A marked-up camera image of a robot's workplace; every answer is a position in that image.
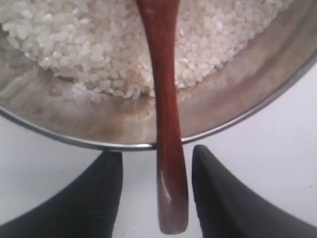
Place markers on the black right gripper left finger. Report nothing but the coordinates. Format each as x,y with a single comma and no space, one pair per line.
86,208

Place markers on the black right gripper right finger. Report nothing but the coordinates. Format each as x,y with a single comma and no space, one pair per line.
229,209

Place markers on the brown wooden spoon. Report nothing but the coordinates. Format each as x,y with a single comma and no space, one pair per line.
159,19

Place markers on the steel bowl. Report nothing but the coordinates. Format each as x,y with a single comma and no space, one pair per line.
269,65

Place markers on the white uncooked rice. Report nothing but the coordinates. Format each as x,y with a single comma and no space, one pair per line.
101,44

